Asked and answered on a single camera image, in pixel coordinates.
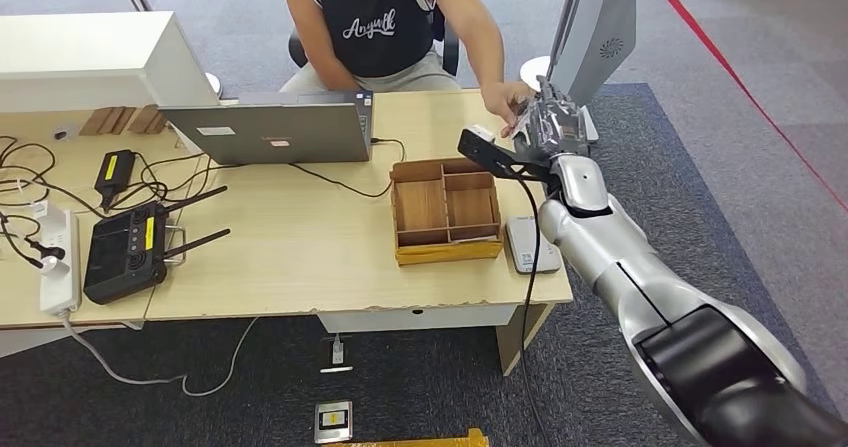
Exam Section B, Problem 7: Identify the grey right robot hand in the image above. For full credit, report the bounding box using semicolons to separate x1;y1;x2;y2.
513;76;591;162

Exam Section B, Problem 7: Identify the person's left hand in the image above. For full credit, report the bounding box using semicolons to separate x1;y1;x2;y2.
480;80;537;139

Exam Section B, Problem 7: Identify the grey card reader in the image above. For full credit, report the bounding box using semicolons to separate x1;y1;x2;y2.
505;216;563;275

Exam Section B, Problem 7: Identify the person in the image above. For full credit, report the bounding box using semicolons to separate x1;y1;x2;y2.
278;0;538;141

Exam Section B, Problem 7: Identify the white round stanchion base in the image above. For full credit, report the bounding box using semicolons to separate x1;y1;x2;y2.
518;54;552;94

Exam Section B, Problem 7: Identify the grey kiosk stand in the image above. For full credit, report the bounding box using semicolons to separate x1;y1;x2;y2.
546;0;639;146

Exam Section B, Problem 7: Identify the dark blue floor rug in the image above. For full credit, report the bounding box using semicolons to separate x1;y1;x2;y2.
0;82;839;447

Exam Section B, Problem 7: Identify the wooden organizer box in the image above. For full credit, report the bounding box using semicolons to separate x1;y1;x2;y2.
389;157;505;266

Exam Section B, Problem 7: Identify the red barrier tape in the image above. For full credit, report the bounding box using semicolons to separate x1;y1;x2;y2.
639;0;848;217

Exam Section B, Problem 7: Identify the grey laptop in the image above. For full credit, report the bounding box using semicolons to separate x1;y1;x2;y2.
158;89;376;167

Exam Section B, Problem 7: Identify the floor socket with white plug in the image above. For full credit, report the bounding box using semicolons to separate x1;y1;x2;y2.
319;334;354;374

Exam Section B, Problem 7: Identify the yellow taped board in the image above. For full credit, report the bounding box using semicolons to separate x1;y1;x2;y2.
324;428;490;447

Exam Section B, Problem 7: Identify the wooden slat block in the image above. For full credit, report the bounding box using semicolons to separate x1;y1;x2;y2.
79;106;137;137
127;104;168;135

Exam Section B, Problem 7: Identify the silver floor box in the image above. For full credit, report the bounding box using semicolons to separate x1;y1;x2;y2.
313;400;354;445

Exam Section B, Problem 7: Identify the black power adapter yellow label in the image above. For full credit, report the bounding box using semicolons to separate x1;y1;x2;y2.
94;149;137;212

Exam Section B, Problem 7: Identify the black remote controller with antennas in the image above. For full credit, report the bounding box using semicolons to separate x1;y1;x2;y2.
82;185;232;306

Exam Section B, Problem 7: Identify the white desk riser box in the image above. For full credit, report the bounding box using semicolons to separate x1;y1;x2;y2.
0;11;220;115

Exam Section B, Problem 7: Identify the black plug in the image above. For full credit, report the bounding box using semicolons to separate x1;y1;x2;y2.
26;238;68;260

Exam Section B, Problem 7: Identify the white power strip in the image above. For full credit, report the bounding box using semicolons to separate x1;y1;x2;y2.
38;208;82;316

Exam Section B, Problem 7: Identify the black camera bracket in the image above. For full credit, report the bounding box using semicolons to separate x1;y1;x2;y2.
457;129;561;187

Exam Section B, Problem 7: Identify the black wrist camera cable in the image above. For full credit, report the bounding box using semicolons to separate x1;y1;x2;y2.
513;172;554;447

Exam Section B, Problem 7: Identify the black laptop charger cable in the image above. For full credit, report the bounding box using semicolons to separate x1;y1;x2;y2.
288;137;407;200

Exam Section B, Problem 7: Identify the black adapter cable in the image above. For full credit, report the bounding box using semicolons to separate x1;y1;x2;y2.
99;153;243;215

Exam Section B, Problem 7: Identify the white power strip cable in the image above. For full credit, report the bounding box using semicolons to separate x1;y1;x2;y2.
60;311;260;399

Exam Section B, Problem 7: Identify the black looped cable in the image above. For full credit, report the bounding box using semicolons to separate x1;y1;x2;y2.
0;135;107;220

